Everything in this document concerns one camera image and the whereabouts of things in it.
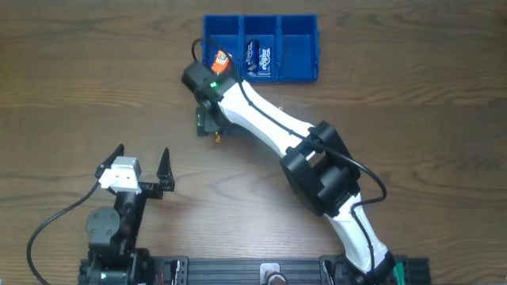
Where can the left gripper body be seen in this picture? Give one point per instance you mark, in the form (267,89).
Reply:
(150,190)

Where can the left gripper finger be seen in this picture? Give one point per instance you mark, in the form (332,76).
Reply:
(117,152)
(165,174)

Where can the orange candy box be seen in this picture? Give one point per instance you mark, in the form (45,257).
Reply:
(219,63)

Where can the blue candy pack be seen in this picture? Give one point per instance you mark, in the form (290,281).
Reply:
(251,55)
(265,61)

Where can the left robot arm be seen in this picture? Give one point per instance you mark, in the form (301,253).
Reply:
(103,229)

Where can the blue tray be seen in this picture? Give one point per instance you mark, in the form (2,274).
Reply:
(297,51)

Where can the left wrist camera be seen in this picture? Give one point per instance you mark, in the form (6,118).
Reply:
(120,174)

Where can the mounting rail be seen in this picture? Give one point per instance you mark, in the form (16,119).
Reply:
(237,271)

